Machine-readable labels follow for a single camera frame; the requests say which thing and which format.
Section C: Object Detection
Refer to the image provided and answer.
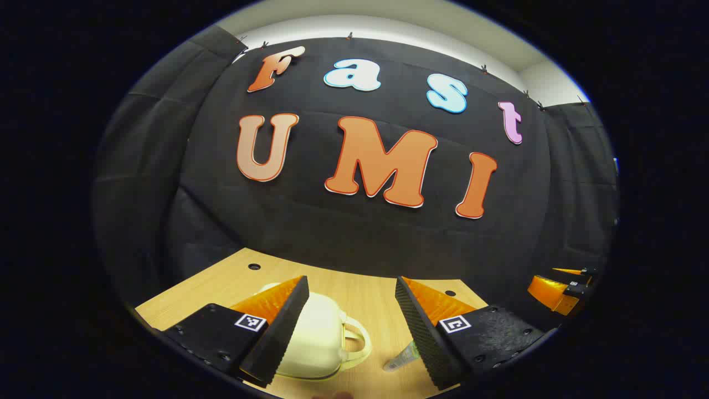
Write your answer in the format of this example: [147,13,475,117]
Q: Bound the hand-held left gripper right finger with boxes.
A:
[395,276,550,391]

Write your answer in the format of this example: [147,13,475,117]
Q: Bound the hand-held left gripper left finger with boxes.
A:
[161,275,310,388]

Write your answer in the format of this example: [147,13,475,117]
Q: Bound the cream suitcase with grey lining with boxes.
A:
[256,283,372,382]

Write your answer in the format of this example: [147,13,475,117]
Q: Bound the large green silver sachet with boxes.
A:
[383,341,419,372]

